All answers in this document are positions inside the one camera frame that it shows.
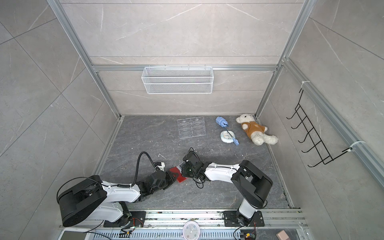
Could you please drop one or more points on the white tablet device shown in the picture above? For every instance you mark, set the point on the white tablet device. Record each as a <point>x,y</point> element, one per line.
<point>74,234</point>

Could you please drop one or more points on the black wall hook rack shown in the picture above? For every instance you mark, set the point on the black wall hook rack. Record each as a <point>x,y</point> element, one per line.
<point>313,136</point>

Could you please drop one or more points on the clear acrylic organizer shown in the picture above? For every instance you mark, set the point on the clear acrylic organizer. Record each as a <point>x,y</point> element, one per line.
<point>191,127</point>

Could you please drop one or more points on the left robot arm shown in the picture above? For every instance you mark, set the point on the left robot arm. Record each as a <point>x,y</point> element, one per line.
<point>97,200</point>

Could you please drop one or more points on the white round clock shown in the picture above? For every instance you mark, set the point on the white round clock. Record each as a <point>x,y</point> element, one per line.
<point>191,231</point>

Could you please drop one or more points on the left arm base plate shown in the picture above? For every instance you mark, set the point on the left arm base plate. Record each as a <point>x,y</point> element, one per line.
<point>133,219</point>

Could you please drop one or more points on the white wire mesh basket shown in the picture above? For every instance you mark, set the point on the white wire mesh basket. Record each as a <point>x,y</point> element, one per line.
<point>178,80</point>

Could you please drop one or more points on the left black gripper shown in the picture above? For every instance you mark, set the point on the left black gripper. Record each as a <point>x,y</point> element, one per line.
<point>171,176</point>

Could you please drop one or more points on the pink eraser block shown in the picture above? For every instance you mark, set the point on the pink eraser block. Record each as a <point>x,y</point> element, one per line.
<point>282,235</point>

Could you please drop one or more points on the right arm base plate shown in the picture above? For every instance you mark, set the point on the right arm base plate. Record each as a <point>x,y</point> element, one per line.
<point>236,219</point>

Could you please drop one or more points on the white teddy bear brown shirt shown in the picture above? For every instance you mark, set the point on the white teddy bear brown shirt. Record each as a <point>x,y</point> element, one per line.
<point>254,131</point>

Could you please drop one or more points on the blue plastic bottle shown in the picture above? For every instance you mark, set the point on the blue plastic bottle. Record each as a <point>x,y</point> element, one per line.
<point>222,122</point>

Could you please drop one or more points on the red card holder wallet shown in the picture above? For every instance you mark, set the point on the red card holder wallet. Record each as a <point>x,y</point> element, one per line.
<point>178,173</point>

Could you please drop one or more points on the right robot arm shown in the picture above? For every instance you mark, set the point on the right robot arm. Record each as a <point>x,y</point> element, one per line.
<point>250,181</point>

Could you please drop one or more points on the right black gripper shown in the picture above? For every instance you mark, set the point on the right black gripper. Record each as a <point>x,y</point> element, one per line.
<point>184,172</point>

